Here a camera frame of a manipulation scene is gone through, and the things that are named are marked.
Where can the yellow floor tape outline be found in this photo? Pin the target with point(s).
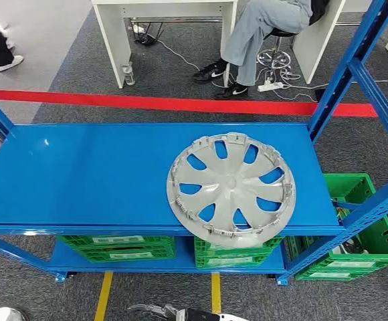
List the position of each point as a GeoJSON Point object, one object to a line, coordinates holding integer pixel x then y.
{"type": "Point", "coordinates": [103, 297]}

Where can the black router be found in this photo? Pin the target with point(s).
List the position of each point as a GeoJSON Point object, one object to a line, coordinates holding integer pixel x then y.
{"type": "Point", "coordinates": [320, 95]}

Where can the open green plastic crate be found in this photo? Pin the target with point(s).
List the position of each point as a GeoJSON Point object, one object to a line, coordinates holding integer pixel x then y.
{"type": "Point", "coordinates": [386, 241]}

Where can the grey plastic hubcap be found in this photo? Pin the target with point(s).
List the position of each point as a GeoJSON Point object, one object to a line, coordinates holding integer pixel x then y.
{"type": "Point", "coordinates": [229, 186]}

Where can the black round part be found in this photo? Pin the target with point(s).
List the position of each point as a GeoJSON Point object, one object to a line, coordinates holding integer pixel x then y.
{"type": "Point", "coordinates": [355, 247]}

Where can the white power strip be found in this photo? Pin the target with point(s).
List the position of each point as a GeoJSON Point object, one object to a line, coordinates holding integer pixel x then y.
{"type": "Point", "coordinates": [270, 85]}

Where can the black swivel stool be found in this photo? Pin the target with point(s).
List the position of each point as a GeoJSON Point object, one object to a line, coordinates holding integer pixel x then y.
{"type": "Point", "coordinates": [281, 33]}

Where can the chrome desk crossbar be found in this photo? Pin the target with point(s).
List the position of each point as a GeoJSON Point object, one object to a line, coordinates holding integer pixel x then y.
{"type": "Point", "coordinates": [180, 20]}
{"type": "Point", "coordinates": [344, 23]}

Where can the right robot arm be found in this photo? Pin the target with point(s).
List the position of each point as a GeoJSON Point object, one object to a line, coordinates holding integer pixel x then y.
{"type": "Point", "coordinates": [234, 318]}

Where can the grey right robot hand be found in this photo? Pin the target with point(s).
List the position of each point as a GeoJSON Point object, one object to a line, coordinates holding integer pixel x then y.
{"type": "Point", "coordinates": [157, 311]}

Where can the blue steel shelf rack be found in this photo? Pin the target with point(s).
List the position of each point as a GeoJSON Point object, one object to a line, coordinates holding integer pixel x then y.
{"type": "Point", "coordinates": [80, 177]}

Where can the red barrier belt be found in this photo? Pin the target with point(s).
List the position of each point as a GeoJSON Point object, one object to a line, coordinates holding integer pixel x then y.
{"type": "Point", "coordinates": [147, 102]}

